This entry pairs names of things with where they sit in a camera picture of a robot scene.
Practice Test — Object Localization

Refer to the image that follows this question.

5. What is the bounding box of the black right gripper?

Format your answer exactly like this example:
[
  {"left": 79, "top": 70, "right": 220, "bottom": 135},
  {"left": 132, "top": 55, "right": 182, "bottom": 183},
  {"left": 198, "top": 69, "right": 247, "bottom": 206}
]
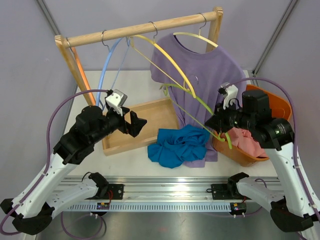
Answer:
[{"left": 205, "top": 99, "right": 256, "bottom": 133}]

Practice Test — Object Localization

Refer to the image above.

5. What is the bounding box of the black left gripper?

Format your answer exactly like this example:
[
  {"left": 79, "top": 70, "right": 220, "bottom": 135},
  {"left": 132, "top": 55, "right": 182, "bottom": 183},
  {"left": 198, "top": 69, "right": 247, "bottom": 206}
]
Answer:
[{"left": 90, "top": 106, "right": 147, "bottom": 145}]

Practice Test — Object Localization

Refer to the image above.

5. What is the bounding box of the pink t-shirt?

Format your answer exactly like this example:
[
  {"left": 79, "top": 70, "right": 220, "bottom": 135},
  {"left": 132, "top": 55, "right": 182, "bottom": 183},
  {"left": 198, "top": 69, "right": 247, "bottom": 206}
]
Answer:
[{"left": 227, "top": 127, "right": 268, "bottom": 158}]

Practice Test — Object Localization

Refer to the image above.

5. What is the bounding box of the blue t-shirt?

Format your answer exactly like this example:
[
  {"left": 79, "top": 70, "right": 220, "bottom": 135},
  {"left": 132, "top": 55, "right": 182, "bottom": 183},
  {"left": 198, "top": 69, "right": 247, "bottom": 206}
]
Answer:
[{"left": 147, "top": 125, "right": 210, "bottom": 169}]

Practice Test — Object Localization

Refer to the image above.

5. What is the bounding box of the green plastic hanger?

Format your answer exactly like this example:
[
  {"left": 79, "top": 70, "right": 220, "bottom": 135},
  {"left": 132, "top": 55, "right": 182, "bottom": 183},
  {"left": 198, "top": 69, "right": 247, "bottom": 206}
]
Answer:
[{"left": 159, "top": 75, "right": 233, "bottom": 150}]

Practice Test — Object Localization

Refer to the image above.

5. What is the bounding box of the purple t-shirt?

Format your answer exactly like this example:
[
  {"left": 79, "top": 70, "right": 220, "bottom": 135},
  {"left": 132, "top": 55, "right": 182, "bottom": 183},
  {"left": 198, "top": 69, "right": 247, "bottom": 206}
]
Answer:
[{"left": 150, "top": 33, "right": 247, "bottom": 162}]

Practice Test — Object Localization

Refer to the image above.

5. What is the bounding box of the light blue plastic hanger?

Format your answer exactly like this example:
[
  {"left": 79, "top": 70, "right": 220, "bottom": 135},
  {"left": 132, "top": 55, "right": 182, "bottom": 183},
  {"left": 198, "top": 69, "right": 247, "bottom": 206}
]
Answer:
[{"left": 96, "top": 29, "right": 132, "bottom": 111}]

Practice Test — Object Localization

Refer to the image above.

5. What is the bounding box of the orange plastic hanger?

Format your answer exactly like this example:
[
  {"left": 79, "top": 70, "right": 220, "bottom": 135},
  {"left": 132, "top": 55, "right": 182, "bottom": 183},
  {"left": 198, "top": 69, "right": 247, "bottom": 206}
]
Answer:
[{"left": 66, "top": 38, "right": 96, "bottom": 105}]

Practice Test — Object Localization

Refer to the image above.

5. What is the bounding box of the cream plastic hanger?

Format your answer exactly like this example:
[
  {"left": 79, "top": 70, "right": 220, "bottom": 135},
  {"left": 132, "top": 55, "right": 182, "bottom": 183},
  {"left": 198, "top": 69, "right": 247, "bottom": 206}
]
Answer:
[{"left": 173, "top": 13, "right": 218, "bottom": 48}]

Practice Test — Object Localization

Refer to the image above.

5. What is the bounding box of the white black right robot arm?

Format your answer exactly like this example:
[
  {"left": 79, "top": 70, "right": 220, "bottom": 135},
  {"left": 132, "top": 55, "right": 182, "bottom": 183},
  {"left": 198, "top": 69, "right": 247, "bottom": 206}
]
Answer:
[{"left": 205, "top": 87, "right": 320, "bottom": 233}]

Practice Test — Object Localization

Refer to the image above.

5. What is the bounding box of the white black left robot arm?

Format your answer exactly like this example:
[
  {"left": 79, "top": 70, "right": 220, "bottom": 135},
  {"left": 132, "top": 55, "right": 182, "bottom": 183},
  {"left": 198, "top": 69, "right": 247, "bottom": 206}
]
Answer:
[{"left": 0, "top": 105, "right": 147, "bottom": 235}]

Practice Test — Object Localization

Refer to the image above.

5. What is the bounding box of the orange laundry basket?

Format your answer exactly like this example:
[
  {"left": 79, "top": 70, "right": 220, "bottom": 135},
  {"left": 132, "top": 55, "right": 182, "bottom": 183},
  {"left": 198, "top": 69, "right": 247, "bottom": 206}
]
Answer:
[{"left": 212, "top": 84, "right": 292, "bottom": 167}]

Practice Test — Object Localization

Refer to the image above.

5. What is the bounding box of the wooden clothes rack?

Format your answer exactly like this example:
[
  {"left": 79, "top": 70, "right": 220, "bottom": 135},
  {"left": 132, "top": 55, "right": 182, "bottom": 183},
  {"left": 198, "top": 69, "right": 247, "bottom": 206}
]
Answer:
[{"left": 54, "top": 6, "right": 224, "bottom": 157}]

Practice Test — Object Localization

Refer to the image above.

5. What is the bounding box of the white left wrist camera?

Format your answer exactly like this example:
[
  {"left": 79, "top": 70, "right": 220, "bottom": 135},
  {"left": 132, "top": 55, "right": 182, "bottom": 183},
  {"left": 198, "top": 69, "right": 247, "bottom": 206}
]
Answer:
[{"left": 105, "top": 89, "right": 128, "bottom": 117}]

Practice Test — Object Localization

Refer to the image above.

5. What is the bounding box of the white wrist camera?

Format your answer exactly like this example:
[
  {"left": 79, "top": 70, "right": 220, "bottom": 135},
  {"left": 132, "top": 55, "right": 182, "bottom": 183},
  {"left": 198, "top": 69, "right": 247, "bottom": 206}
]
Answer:
[
  {"left": 105, "top": 89, "right": 128, "bottom": 117},
  {"left": 218, "top": 82, "right": 238, "bottom": 110}
]

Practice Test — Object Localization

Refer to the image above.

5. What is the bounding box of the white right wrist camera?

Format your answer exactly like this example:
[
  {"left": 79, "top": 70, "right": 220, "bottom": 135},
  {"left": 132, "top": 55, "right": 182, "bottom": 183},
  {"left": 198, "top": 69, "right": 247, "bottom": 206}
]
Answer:
[{"left": 218, "top": 82, "right": 238, "bottom": 110}]

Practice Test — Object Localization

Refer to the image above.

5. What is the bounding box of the aluminium mounting rail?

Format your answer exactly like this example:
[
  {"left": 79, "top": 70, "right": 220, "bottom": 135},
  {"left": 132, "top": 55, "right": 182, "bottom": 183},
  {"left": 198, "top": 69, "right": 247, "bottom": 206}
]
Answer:
[{"left": 57, "top": 174, "right": 286, "bottom": 202}]

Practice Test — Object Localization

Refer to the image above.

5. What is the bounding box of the white slotted cable duct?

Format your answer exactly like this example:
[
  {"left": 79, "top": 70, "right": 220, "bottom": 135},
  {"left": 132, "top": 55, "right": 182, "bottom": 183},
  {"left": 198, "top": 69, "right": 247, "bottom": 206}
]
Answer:
[{"left": 66, "top": 201, "right": 231, "bottom": 213}]

